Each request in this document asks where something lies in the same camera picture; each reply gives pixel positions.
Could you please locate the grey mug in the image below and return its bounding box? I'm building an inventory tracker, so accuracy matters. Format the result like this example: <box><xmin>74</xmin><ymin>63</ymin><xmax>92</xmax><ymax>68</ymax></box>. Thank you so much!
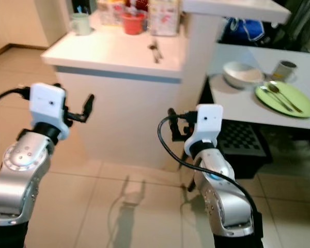
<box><xmin>272</xmin><ymin>60</ymin><xmax>298</xmax><ymax>84</ymax></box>

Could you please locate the metal fork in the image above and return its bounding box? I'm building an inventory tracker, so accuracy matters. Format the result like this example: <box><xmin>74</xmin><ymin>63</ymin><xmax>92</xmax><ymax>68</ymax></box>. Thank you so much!
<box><xmin>260</xmin><ymin>89</ymin><xmax>295</xmax><ymax>113</ymax></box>

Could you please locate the pale green mug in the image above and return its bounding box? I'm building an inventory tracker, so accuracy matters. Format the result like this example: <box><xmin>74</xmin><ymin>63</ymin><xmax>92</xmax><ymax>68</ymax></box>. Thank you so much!
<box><xmin>69</xmin><ymin>12</ymin><xmax>93</xmax><ymax>36</ymax></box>

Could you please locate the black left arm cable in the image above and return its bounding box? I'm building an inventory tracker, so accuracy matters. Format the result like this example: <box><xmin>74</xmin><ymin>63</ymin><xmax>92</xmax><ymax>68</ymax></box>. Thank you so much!
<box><xmin>0</xmin><ymin>87</ymin><xmax>33</xmax><ymax>109</ymax></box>

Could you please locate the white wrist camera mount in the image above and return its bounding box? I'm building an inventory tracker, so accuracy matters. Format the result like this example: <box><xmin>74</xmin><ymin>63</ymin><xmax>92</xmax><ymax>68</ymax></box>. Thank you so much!
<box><xmin>184</xmin><ymin>104</ymin><xmax>223</xmax><ymax>157</ymax></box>
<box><xmin>29</xmin><ymin>83</ymin><xmax>69</xmax><ymax>141</ymax></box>

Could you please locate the white ceramic bowl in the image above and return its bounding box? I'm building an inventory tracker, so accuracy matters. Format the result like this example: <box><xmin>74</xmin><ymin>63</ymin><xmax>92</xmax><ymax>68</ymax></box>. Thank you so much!
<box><xmin>222</xmin><ymin>60</ymin><xmax>266</xmax><ymax>90</ymax></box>

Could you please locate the blue bag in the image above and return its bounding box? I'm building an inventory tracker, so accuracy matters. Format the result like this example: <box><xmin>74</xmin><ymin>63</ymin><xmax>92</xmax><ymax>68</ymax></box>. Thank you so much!
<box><xmin>222</xmin><ymin>16</ymin><xmax>268</xmax><ymax>45</ymax></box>

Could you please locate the black table leg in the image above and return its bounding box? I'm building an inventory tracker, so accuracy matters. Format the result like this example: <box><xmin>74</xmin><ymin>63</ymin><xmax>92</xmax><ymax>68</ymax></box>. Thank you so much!
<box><xmin>186</xmin><ymin>160</ymin><xmax>198</xmax><ymax>193</ymax></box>

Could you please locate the black plastic crate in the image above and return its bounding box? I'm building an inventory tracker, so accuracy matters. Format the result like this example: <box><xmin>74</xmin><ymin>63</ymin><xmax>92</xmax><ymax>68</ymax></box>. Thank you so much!
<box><xmin>217</xmin><ymin>121</ymin><xmax>274</xmax><ymax>180</ymax></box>

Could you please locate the white kitchen counter cabinet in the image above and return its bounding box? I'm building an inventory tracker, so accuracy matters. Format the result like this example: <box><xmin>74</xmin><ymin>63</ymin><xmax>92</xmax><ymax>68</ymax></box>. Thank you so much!
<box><xmin>41</xmin><ymin>0</ymin><xmax>292</xmax><ymax>171</ymax></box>

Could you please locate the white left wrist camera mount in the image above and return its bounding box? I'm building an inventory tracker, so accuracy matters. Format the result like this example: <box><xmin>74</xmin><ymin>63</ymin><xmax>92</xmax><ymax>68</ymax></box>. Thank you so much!
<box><xmin>29</xmin><ymin>83</ymin><xmax>69</xmax><ymax>141</ymax></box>

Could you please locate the yellow red food package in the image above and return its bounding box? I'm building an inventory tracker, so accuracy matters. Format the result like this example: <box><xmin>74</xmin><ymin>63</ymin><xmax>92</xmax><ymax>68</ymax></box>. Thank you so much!
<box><xmin>97</xmin><ymin>0</ymin><xmax>126</xmax><ymax>27</ymax></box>

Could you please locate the white patterned food package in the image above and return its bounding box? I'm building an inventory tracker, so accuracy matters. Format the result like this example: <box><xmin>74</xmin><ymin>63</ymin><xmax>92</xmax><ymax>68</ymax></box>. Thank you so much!
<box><xmin>147</xmin><ymin>0</ymin><xmax>182</xmax><ymax>37</ymax></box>

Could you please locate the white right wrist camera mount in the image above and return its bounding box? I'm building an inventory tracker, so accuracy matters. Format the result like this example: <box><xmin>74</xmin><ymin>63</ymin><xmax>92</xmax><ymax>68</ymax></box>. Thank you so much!
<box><xmin>184</xmin><ymin>104</ymin><xmax>223</xmax><ymax>157</ymax></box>

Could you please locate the red plastic bowl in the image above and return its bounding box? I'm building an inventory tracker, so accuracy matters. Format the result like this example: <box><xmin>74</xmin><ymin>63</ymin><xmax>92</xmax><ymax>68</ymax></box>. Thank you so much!
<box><xmin>120</xmin><ymin>11</ymin><xmax>147</xmax><ymax>36</ymax></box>

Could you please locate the green plate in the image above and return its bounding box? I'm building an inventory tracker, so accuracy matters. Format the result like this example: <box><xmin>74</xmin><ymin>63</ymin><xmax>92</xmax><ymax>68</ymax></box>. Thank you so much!
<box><xmin>254</xmin><ymin>80</ymin><xmax>310</xmax><ymax>119</ymax></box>

